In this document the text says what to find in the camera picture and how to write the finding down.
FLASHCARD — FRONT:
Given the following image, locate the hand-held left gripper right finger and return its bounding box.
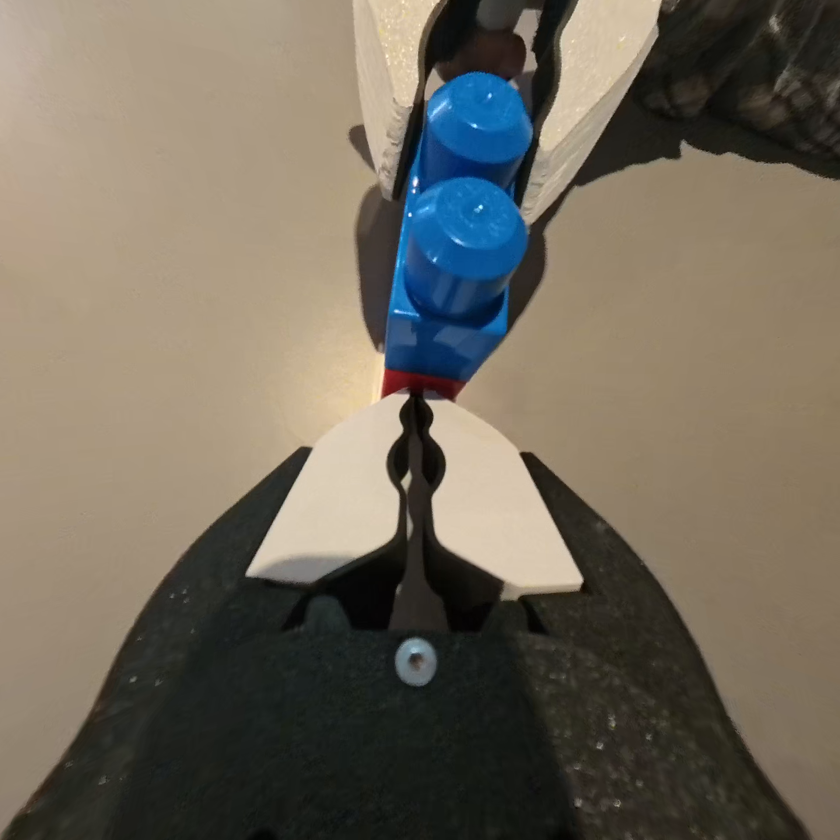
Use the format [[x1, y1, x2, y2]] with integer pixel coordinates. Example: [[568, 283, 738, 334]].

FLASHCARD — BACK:
[[417, 398, 586, 603]]

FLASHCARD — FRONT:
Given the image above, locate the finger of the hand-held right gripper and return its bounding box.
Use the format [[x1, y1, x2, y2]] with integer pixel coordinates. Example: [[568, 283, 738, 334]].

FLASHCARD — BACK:
[[352, 0, 462, 202], [520, 0, 662, 223]]

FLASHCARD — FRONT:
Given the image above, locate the red one-stud block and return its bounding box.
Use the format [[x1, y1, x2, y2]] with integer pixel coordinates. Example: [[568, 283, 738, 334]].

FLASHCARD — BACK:
[[378, 367, 464, 403]]

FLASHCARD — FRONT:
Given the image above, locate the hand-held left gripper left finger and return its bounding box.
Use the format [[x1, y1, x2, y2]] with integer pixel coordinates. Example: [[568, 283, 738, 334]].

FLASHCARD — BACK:
[[247, 398, 413, 586]]

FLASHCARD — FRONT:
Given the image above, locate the person's right hand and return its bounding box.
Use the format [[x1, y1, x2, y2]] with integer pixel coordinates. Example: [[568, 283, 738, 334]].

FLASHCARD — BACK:
[[441, 26, 527, 85]]

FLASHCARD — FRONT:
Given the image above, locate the blue two-stud block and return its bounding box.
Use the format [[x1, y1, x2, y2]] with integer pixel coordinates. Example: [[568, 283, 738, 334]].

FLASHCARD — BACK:
[[383, 71, 534, 396]]

